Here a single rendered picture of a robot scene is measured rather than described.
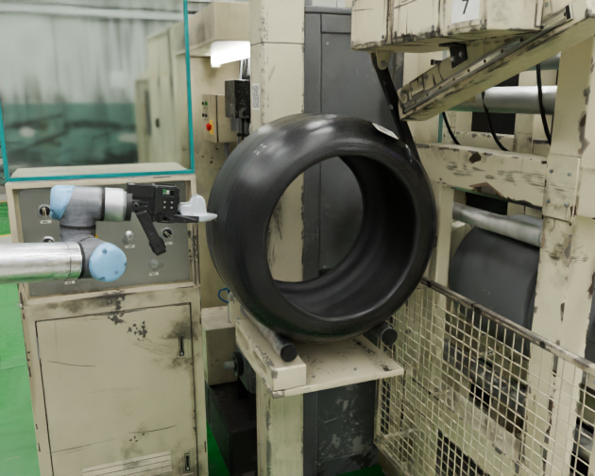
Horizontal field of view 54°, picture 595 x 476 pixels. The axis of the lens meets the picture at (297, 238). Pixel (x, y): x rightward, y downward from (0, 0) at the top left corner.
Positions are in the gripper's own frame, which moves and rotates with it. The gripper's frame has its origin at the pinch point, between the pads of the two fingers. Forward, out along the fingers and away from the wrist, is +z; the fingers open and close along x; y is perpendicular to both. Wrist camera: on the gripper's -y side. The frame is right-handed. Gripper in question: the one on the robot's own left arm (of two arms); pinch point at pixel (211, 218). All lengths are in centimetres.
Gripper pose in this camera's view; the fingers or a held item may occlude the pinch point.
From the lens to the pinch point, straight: 139.5
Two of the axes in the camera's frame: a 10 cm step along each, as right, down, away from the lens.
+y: 1.1, -9.7, -2.0
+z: 9.3, 0.3, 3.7
